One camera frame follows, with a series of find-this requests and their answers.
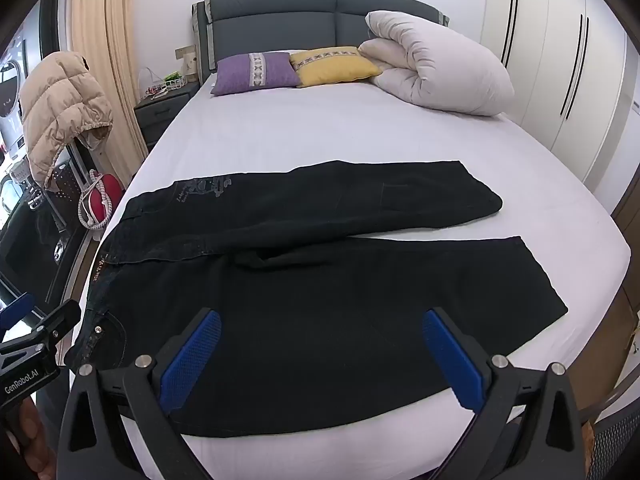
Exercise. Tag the beige puffer jacket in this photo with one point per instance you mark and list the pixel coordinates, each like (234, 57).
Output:
(60, 110)

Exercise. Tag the person's left hand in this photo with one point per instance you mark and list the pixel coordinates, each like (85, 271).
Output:
(32, 440)

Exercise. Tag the purple pillow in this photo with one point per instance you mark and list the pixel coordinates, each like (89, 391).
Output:
(252, 72)

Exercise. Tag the white wardrobe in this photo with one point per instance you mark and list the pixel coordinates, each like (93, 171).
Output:
(560, 60)

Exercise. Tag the grey padded headboard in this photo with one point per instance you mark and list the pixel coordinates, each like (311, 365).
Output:
(280, 20)

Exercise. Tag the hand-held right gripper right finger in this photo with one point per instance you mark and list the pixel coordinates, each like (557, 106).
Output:
(452, 360)

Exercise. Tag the dark grey nightstand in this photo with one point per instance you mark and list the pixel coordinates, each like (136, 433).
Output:
(162, 112)

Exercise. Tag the bed with white sheet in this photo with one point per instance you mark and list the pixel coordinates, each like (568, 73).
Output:
(325, 125)

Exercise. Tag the beige plush cushion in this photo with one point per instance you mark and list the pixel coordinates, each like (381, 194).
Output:
(440, 65)

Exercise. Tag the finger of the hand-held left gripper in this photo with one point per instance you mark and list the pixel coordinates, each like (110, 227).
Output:
(15, 310)
(57, 317)

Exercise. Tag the yellow pillow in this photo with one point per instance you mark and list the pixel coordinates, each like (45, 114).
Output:
(332, 66)

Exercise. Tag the beige curtain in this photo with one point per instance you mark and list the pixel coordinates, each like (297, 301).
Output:
(102, 50)

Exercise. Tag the dark glossy furniture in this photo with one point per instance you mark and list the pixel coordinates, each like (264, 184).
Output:
(35, 245)

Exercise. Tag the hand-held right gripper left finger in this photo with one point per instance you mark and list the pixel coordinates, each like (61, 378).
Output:
(192, 355)

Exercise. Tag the black pants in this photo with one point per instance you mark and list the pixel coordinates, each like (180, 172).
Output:
(300, 285)

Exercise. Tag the black mesh chair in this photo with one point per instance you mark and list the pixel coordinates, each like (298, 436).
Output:
(617, 447)

